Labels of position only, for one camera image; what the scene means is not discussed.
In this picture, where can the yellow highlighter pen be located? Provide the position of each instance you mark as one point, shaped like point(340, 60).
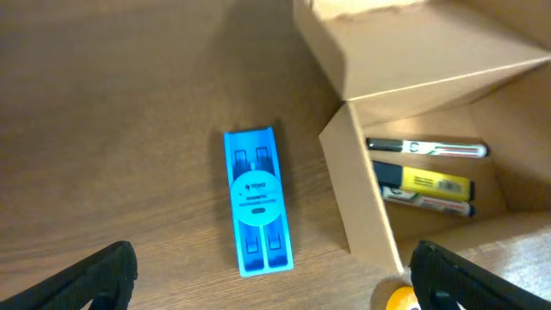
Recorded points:
point(431, 183)

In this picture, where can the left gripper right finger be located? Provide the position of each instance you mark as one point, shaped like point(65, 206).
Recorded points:
point(442, 279)

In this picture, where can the blue magnetic whiteboard duster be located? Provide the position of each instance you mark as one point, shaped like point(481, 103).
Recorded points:
point(259, 214)

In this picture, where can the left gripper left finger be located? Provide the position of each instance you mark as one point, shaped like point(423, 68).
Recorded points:
point(104, 280)

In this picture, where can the brown cardboard box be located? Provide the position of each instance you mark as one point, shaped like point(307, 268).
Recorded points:
point(464, 72)

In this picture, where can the black whiteboard marker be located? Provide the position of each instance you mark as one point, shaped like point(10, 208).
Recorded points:
point(428, 148)

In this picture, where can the blue whiteboard marker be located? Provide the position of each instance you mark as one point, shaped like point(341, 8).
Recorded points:
point(459, 208)

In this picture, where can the yellow adhesive tape roll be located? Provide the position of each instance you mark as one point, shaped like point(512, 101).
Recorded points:
point(403, 298)

